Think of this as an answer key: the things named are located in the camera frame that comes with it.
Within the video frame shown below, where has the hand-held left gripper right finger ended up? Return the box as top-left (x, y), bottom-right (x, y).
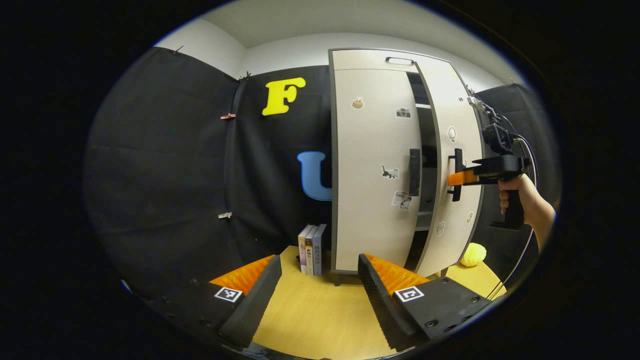
top-left (357, 253), bottom-right (493, 353)

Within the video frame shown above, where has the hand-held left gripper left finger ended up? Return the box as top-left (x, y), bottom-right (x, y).
top-left (145, 254), bottom-right (283, 351)

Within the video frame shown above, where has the pale blue book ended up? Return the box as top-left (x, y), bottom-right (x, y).
top-left (312, 223), bottom-right (327, 277)

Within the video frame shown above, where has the dark grey book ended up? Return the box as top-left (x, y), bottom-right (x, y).
top-left (305, 225), bottom-right (319, 276)

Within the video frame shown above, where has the black door handle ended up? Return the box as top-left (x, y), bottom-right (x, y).
top-left (447, 148), bottom-right (464, 202)
top-left (408, 148), bottom-right (422, 197)

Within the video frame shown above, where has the white double-door shoe cabinet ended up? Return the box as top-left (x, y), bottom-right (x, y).
top-left (327, 47), bottom-right (486, 287)

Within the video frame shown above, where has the white cabinet drawer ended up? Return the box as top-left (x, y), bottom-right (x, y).
top-left (330, 48), bottom-right (451, 73)

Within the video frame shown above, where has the yellow fuzzy ball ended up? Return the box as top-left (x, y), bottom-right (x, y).
top-left (459, 242), bottom-right (487, 268)

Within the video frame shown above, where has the thin black cable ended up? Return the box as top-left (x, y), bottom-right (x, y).
top-left (487, 112), bottom-right (539, 301)

